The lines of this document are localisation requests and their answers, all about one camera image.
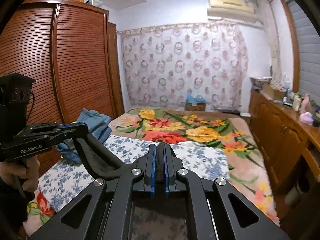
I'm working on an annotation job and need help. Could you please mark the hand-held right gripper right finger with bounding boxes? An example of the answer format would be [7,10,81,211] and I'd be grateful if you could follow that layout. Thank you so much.
[164,145,290,240]

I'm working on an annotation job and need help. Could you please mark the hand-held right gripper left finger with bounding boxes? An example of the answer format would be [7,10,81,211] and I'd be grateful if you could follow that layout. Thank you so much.
[29,144,158,240]

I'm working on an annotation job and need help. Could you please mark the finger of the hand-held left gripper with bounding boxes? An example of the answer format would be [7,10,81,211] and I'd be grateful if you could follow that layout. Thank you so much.
[24,122,89,137]
[15,130,87,147]

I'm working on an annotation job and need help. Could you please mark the black pants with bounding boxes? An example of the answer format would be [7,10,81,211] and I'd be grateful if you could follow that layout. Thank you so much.
[72,135,175,182]

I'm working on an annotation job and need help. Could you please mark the person's left forearm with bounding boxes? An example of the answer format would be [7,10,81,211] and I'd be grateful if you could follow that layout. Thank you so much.
[0,177,28,233]

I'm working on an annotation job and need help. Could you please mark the person's left hand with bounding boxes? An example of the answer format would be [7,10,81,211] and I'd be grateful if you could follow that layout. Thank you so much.
[0,159,40,198]

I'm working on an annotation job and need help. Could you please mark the grey-blue folded jeans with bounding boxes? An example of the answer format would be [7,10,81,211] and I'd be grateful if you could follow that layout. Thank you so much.
[76,109,112,135]

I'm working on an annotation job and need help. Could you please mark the blue denim folded jeans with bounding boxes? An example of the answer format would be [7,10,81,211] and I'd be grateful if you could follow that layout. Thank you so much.
[55,127,113,165]

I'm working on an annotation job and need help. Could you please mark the blue floral bed sheet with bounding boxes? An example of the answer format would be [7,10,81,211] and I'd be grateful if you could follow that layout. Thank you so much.
[37,134,230,213]

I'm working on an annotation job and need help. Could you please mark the floral plush blanket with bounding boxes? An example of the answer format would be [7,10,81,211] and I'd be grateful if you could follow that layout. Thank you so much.
[22,107,280,235]

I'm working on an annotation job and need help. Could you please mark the brown louvered wardrobe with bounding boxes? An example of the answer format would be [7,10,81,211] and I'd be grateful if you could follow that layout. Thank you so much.
[0,0,125,175]

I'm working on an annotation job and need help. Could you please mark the cardboard box with label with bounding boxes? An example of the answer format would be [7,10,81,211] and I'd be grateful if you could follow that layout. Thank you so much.
[185,102,207,112]

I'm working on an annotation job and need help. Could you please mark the circle-patterned sheer curtain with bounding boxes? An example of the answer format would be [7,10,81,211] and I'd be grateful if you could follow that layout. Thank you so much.
[117,22,249,110]

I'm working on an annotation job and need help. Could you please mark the wooden sideboard cabinet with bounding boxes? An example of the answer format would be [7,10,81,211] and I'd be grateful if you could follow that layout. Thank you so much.
[249,90,320,220]

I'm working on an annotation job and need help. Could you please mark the stack of papers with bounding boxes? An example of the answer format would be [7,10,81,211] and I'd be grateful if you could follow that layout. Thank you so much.
[250,76,273,90]

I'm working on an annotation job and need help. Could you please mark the open cardboard box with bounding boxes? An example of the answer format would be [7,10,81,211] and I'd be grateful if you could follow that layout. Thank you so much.
[262,82,288,100]

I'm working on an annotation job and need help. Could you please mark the grey waste bin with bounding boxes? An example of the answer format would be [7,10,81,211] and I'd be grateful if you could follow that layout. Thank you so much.
[285,180,307,207]

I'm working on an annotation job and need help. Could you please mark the clear plastic bag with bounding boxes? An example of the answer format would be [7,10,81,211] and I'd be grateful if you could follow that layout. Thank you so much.
[281,74,293,90]

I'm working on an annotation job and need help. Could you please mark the pink tissue pack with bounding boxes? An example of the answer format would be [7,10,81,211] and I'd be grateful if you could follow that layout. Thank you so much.
[299,112,314,125]

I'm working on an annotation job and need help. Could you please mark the pink bottle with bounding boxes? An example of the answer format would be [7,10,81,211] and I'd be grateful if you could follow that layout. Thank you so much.
[301,94,314,114]

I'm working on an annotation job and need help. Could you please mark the beige window curtain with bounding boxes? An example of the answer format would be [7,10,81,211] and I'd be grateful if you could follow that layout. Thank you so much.
[256,0,288,88]

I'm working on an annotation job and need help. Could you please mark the cream air conditioner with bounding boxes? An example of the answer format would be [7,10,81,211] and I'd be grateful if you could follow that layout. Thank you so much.
[207,0,258,23]

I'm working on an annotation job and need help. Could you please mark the grey window blind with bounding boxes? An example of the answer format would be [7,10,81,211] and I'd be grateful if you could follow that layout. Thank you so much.
[287,0,320,103]

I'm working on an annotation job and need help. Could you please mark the wooden window frame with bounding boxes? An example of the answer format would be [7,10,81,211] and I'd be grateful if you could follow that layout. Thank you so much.
[279,0,300,94]

